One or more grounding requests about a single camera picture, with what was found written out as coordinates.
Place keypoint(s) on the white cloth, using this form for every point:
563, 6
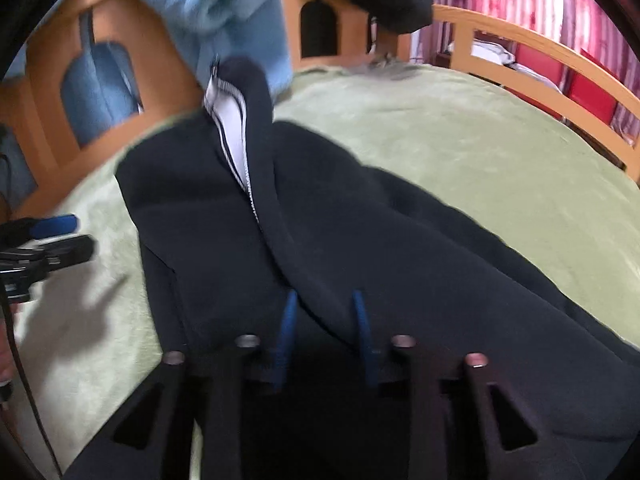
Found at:
490, 50

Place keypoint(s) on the light blue towel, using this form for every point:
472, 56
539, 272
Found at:
225, 5

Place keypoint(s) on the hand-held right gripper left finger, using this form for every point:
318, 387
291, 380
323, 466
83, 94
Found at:
285, 340

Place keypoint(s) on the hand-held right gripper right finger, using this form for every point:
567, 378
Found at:
363, 330

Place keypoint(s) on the green fleece blanket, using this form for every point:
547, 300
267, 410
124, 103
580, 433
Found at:
450, 135

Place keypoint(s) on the wooden bed frame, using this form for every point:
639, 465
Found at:
165, 75

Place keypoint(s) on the red chair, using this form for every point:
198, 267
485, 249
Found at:
537, 62
595, 92

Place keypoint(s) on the black pants with white waistband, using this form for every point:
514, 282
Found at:
350, 220

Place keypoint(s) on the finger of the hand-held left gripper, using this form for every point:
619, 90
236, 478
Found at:
70, 251
55, 223

